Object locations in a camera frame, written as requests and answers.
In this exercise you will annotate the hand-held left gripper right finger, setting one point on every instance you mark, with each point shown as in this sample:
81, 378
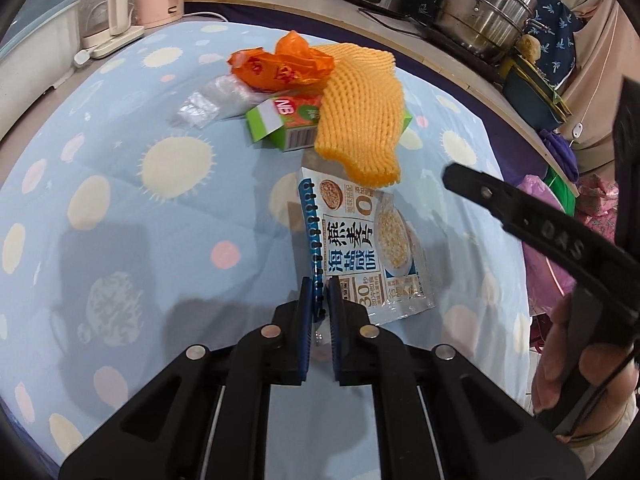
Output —
336, 330

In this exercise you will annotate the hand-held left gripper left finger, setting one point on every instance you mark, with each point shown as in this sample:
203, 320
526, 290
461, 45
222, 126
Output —
305, 330

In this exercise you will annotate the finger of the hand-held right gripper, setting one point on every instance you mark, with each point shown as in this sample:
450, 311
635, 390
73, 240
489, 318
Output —
500, 197

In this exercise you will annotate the trash bin with purple bag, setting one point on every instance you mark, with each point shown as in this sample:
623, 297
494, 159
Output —
542, 270

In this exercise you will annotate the white and blue snack packet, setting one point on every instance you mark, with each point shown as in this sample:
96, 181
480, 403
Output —
360, 250

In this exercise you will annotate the person's right hand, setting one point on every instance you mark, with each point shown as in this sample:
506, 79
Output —
550, 360

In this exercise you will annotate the green plastic bag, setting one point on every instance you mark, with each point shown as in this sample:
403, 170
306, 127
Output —
562, 192

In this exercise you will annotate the purple cloth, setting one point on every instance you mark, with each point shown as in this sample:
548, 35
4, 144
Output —
560, 152

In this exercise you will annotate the pink floral bag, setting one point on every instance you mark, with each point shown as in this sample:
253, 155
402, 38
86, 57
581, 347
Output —
597, 195

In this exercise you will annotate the yellow plastic basin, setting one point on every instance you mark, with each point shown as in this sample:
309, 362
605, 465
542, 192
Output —
547, 87

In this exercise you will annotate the beige curtain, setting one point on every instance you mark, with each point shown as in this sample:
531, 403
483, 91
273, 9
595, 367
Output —
600, 85

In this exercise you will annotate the yellow loofah sponge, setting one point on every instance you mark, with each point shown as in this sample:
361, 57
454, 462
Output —
529, 47

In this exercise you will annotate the black induction cooker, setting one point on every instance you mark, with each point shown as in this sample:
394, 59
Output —
450, 40

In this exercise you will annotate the large orange foam fruit net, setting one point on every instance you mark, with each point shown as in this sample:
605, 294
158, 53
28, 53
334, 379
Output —
355, 110

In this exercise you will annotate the dark blue floral cloth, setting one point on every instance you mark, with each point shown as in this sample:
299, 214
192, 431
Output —
555, 25

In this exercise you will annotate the stainless steel steamer pot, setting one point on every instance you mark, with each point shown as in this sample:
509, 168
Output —
485, 10

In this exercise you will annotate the light green cardboard box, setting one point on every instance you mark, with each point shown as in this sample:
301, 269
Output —
295, 120

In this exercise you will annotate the clear plastic bag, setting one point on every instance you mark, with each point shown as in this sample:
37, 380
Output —
215, 100

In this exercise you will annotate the crumpled orange plastic wrapper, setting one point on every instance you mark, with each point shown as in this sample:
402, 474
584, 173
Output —
280, 67

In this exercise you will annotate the white electric kettle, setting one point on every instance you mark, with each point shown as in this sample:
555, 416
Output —
117, 5

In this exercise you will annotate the white container with grey lid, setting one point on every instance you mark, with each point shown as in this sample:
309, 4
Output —
35, 50

